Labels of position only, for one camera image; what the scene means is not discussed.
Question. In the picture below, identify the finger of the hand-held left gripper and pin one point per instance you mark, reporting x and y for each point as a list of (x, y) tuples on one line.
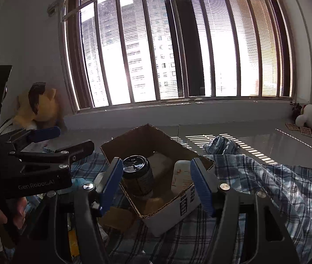
[(76, 148), (45, 133)]

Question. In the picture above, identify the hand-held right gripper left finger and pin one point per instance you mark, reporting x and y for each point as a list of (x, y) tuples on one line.
[(111, 184)]

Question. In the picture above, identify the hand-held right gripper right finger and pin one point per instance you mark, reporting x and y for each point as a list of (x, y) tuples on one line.
[(201, 184)]

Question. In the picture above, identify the brown cardboard box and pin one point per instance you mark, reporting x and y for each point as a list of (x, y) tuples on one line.
[(172, 211)]

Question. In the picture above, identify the person's left hand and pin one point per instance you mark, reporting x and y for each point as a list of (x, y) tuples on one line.
[(19, 211)]

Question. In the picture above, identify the white plastic bottle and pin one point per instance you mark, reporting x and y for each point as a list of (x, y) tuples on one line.
[(180, 176)]

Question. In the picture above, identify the black lidded jar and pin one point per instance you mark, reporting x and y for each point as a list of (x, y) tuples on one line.
[(136, 176)]

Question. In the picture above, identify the yellow plush toy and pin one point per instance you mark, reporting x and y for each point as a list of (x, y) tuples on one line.
[(45, 107)]

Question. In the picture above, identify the blue plaid blanket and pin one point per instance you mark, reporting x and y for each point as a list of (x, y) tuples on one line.
[(255, 176)]

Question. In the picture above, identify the yellow flat packet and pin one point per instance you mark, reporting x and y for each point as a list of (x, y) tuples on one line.
[(73, 242)]

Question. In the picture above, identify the wooden lattice coaster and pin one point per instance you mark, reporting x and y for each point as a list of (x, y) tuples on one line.
[(306, 131), (292, 127)]

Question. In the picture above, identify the dark dried flowers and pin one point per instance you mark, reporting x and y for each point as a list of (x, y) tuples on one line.
[(296, 107)]

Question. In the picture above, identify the window with metal bars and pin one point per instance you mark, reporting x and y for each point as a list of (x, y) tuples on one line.
[(183, 46)]

